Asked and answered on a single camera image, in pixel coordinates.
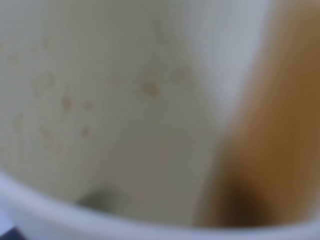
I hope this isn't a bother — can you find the light green plastic cup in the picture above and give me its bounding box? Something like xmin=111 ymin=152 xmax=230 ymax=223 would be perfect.
xmin=0 ymin=0 xmax=320 ymax=240

